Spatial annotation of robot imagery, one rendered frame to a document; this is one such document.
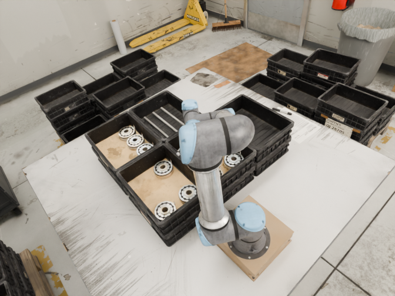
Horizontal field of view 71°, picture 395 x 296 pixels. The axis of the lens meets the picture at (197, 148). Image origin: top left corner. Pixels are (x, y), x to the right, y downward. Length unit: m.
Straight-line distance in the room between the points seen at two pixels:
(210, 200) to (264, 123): 0.88
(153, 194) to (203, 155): 0.66
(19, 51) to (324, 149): 3.76
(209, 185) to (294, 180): 0.79
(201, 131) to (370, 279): 1.71
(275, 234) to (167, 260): 0.51
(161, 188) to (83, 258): 0.49
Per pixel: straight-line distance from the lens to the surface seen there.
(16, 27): 4.30
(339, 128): 2.40
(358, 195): 1.65
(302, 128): 1.91
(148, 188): 1.45
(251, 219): 1.08
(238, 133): 0.80
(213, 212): 1.00
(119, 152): 1.68
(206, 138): 0.78
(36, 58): 4.44
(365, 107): 2.55
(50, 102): 3.07
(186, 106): 1.26
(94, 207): 1.66
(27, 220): 2.83
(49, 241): 2.60
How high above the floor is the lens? 1.96
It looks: 46 degrees down
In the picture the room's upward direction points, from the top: 9 degrees counter-clockwise
